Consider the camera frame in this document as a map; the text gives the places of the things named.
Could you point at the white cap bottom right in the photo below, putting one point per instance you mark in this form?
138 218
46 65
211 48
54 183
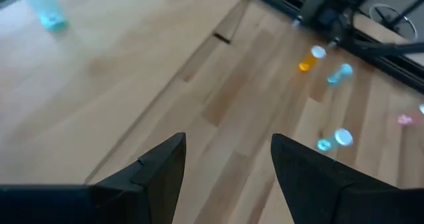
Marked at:
404 120

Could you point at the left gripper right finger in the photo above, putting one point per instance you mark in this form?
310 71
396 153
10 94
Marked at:
314 191

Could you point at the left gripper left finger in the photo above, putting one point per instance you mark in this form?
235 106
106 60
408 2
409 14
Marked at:
149 191

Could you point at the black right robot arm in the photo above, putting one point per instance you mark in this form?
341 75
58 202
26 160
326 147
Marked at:
324 15

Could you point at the teal pill bottle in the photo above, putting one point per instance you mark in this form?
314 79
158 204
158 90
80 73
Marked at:
46 8
338 75
342 138

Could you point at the black aluminium rig frame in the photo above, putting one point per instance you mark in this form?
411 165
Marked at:
407 75

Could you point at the orange pill bottle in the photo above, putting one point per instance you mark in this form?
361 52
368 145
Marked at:
309 61

